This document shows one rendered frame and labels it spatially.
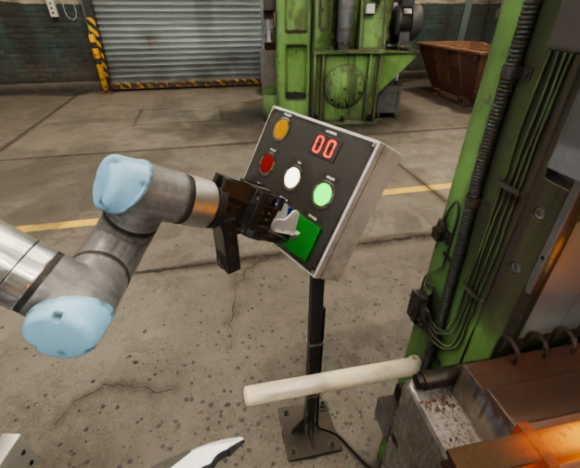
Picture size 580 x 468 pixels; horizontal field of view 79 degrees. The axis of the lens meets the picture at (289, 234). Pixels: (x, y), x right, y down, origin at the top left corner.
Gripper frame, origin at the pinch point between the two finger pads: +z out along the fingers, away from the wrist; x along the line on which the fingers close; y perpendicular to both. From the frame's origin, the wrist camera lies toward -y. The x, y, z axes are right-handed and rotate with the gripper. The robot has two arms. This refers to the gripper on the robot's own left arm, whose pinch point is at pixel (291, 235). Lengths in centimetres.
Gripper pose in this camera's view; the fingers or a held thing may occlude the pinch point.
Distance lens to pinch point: 68.9
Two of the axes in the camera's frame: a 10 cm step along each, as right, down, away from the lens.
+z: 7.0, 1.4, 7.0
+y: 4.0, -8.9, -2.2
